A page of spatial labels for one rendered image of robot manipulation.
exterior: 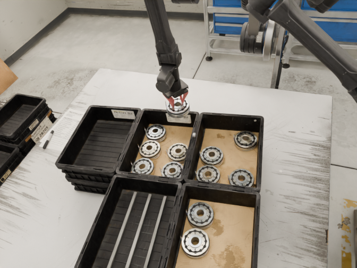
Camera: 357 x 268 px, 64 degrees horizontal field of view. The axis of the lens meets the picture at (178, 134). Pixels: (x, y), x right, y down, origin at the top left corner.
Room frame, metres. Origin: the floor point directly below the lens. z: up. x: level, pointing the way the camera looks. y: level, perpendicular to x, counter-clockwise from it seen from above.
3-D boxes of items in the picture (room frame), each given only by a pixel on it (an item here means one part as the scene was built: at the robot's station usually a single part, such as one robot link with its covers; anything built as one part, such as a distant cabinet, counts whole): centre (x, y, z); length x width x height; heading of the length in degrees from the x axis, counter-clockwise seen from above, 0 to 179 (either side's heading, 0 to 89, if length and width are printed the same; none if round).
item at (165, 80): (0.91, 0.00, 1.26); 0.11 x 0.09 x 0.12; 152
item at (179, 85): (0.95, -0.02, 1.17); 0.10 x 0.07 x 0.07; 114
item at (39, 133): (1.65, 1.02, 0.41); 0.31 x 0.02 x 0.16; 152
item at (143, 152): (0.89, 0.15, 0.86); 0.10 x 0.10 x 0.01
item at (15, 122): (1.71, 1.16, 0.37); 0.40 x 0.30 x 0.45; 152
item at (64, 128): (1.31, 0.67, 0.70); 0.33 x 0.23 x 0.01; 152
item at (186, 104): (0.95, -0.02, 1.04); 0.10 x 0.10 x 0.01
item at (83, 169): (0.98, 0.37, 0.92); 0.40 x 0.30 x 0.02; 159
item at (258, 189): (0.76, -0.19, 0.92); 0.40 x 0.30 x 0.02; 159
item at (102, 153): (0.98, 0.37, 0.87); 0.40 x 0.30 x 0.11; 159
